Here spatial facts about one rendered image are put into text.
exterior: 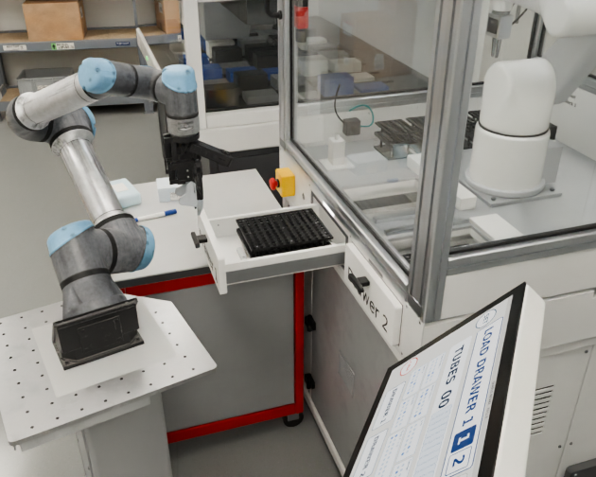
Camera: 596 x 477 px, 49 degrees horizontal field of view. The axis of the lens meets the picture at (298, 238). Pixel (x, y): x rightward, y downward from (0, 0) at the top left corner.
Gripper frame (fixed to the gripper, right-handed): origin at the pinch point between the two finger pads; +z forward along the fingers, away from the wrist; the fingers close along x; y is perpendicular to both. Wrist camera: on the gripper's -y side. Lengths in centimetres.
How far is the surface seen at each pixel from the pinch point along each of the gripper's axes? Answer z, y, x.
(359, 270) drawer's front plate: 9.9, -33.2, 26.1
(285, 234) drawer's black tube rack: 10.0, -21.5, 3.4
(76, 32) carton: 35, 25, -390
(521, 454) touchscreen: -17, -18, 107
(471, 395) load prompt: -15, -19, 95
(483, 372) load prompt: -16, -22, 92
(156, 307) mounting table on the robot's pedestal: 24.0, 14.2, 5.9
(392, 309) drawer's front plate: 9, -33, 45
